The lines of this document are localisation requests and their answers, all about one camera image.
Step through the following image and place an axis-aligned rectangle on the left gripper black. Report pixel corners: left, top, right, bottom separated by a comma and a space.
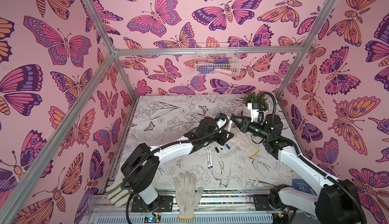
201, 128, 234, 147

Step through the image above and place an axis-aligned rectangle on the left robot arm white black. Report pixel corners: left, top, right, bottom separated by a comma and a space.
120, 113, 234, 205

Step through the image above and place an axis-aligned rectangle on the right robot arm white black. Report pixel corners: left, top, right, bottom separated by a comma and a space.
232, 114, 367, 224

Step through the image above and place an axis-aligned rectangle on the white glove on table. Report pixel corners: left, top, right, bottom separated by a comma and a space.
230, 132, 259, 158

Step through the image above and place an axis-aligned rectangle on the white potted green plant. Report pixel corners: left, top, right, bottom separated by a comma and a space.
243, 92, 269, 111

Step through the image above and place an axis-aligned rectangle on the blue dotted glove right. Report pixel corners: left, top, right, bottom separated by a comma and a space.
291, 178, 317, 195

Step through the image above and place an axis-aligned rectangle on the white glove front centre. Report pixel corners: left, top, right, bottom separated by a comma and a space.
173, 171, 204, 221

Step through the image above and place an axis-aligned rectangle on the green circuit board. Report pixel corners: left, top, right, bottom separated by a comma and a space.
144, 215, 161, 224

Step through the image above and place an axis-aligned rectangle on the white glove front left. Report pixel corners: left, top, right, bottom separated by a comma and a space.
105, 177, 132, 207

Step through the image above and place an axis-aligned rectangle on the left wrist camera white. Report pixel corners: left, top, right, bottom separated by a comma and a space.
215, 113, 230, 129

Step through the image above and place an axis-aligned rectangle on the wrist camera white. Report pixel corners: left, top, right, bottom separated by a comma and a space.
215, 113, 230, 129
247, 103, 261, 122

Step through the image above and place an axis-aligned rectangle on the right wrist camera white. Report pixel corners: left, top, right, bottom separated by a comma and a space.
247, 103, 261, 122

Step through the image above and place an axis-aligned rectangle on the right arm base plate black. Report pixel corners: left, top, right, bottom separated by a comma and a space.
252, 195, 275, 211

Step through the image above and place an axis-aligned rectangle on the white wire basket on wall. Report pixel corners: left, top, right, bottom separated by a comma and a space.
193, 46, 242, 77

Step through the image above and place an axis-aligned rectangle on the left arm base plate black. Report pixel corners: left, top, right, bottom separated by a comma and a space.
131, 196, 173, 213

